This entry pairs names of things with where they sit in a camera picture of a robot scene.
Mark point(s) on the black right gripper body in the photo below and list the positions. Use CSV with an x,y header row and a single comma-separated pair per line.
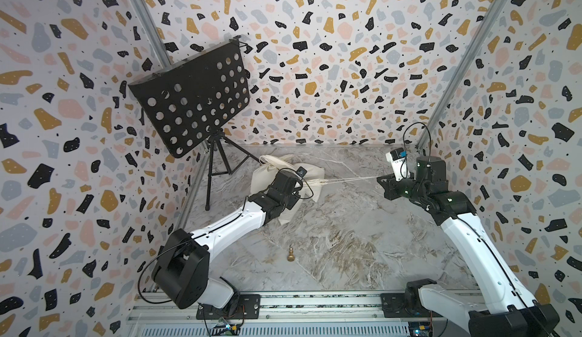
x,y
400,189

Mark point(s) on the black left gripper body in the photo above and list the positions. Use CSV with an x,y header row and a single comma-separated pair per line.
x,y
289,202

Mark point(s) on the cream drawstring soil bag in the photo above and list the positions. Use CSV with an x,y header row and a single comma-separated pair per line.
x,y
268,183

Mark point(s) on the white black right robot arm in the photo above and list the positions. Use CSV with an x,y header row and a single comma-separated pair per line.
x,y
508,308

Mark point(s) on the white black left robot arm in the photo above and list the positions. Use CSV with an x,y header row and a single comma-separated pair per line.
x,y
182,269

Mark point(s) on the cream cloth bag far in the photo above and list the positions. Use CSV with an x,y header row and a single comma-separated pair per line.
x,y
279,163

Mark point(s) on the right green circuit board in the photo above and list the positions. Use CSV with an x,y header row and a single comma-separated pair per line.
x,y
418,329

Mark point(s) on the green circuit board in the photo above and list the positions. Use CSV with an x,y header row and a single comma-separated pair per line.
x,y
418,329
225,328

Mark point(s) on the left green circuit board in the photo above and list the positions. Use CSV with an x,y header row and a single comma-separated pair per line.
x,y
225,328

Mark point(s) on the black music stand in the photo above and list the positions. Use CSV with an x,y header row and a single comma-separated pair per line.
x,y
192,101

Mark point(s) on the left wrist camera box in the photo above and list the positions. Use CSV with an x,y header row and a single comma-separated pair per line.
x,y
301,172

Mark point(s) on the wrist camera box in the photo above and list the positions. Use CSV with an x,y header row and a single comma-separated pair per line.
x,y
398,160
301,172

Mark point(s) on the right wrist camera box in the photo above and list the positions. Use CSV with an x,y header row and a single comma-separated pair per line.
x,y
398,160

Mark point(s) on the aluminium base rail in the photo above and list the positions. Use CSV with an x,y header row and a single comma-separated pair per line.
x,y
326,313

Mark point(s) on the aluminium corner post right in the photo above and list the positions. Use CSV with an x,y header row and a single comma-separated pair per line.
x,y
471,53

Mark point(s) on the aluminium corner post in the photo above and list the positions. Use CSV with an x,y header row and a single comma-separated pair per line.
x,y
149,27
471,53

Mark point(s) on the aluminium corner post left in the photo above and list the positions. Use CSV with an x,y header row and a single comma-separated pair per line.
x,y
149,27

